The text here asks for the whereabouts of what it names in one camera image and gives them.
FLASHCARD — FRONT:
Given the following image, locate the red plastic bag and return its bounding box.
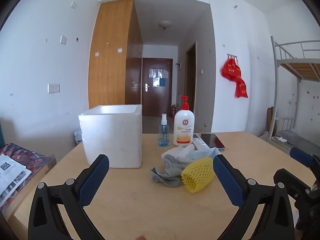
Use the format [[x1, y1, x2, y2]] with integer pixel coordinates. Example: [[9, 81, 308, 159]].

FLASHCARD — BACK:
[[220, 56, 242, 82], [234, 77, 248, 99]]

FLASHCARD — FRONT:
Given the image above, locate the printed paper leaflet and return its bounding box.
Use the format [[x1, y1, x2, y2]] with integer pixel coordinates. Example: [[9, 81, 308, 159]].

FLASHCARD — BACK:
[[0, 154, 32, 204]]

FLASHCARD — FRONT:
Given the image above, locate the grey metal bunk bed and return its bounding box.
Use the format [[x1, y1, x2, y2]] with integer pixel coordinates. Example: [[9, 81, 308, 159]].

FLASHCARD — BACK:
[[266, 35, 320, 143]]

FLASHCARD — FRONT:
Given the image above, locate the clear blue spray bottle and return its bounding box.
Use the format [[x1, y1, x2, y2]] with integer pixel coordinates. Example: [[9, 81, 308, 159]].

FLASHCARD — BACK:
[[158, 113, 170, 147]]

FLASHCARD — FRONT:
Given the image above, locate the dark brown entrance door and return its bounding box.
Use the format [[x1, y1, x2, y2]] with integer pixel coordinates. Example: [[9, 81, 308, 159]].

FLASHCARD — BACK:
[[142, 57, 173, 117]]

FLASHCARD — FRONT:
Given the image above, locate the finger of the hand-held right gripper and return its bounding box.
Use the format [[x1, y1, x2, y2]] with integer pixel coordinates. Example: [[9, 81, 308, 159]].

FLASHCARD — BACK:
[[273, 169, 312, 202], [289, 147, 315, 168]]

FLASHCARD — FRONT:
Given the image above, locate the wooden side door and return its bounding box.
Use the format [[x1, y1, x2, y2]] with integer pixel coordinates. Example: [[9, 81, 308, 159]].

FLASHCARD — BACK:
[[185, 42, 197, 133]]

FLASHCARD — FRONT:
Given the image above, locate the white red-pump lotion bottle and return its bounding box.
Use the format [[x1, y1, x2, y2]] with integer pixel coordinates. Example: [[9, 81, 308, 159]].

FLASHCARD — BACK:
[[173, 96, 195, 147]]

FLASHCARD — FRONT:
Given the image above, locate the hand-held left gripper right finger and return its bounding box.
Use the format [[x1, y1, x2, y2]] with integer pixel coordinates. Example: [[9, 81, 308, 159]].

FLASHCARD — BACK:
[[212, 154, 295, 240]]

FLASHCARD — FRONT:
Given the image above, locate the grey bedding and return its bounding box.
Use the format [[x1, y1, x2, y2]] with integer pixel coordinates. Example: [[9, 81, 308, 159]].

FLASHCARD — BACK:
[[269, 129, 318, 155]]

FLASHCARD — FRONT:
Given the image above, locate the yellow foam fruit net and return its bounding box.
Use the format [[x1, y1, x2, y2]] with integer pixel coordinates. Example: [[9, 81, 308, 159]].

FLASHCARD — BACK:
[[181, 156, 215, 193]]

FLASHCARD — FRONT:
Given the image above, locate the white remote control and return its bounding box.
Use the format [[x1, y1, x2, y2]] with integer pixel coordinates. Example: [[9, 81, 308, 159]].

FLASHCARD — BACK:
[[192, 134, 208, 150]]

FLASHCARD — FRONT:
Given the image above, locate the black smartphone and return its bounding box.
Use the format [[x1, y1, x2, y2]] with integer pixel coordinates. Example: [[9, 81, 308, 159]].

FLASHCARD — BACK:
[[200, 133, 225, 150]]

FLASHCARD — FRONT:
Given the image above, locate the grey sock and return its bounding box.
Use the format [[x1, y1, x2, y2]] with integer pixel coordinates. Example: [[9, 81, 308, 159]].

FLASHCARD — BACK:
[[150, 154, 190, 188]]

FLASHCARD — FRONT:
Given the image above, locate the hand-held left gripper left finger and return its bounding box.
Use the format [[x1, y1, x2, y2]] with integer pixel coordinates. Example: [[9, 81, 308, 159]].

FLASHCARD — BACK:
[[27, 154, 110, 240]]

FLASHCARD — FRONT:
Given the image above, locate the wooden wardrobe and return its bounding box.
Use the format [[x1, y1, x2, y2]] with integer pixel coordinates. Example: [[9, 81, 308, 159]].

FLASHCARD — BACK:
[[88, 0, 143, 117]]

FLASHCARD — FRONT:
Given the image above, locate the brown wooden board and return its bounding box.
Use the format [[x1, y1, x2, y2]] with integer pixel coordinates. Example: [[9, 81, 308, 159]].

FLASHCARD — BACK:
[[266, 107, 275, 136]]

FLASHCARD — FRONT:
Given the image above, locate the white foam box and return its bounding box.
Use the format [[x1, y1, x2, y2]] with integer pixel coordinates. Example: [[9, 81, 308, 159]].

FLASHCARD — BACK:
[[78, 104, 143, 169]]

